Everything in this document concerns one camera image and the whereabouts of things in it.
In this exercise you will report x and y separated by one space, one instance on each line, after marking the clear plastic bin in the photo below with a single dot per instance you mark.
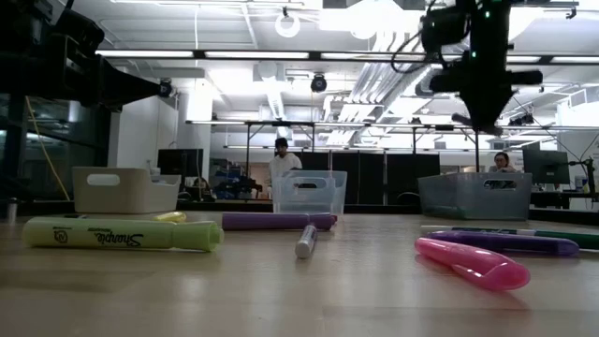
309 199

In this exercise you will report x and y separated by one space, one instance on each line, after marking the person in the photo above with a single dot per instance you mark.
501 163
284 164

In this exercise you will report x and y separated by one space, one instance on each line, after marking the lilac Sharpie highlighter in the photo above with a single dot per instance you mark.
267 221

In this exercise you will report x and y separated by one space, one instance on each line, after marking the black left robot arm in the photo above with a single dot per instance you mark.
18 51

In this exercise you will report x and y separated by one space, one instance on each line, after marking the black monitor on arm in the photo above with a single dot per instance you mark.
545 166

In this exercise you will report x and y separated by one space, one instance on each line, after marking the black round ceiling camera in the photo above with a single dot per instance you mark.
318 83
165 89

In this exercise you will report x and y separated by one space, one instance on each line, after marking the yellow translucent highlighter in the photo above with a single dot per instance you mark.
170 216

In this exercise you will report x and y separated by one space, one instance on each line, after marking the green dry erase marker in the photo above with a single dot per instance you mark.
575 238

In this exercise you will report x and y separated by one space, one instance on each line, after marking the black monitor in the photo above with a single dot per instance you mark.
180 163

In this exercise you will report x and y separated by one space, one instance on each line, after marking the grey translucent plastic bin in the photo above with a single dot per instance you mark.
472 199

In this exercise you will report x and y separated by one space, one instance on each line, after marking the purple translucent highlighter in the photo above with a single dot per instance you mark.
515 243

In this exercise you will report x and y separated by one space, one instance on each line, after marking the long ceiling light bar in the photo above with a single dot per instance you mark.
257 54

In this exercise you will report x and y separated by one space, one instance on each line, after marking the yellow-green Sharpie highlighter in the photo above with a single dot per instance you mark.
117 234

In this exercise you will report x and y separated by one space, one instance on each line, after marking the white opaque plastic bin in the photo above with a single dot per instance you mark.
121 196

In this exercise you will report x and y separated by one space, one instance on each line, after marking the magenta dry erase marker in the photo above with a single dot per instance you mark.
305 243

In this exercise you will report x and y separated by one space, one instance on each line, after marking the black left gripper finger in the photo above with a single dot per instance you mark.
121 86

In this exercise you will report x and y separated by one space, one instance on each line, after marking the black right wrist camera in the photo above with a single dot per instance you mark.
442 25

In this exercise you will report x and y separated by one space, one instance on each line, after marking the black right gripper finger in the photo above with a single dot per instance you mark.
507 80
463 80

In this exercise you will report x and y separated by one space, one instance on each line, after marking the small white cylinder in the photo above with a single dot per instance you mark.
11 210

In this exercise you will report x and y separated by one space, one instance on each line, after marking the black partition panel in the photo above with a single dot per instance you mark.
369 175

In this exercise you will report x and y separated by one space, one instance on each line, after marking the pink translucent highlighter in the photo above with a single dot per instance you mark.
482 267

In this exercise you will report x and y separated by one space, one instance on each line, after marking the black cap white marker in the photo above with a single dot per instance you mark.
75 216

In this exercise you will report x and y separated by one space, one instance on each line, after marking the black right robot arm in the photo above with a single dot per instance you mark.
489 14

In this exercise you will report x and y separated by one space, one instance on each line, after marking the black metal gantry frame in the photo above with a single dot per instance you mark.
281 124

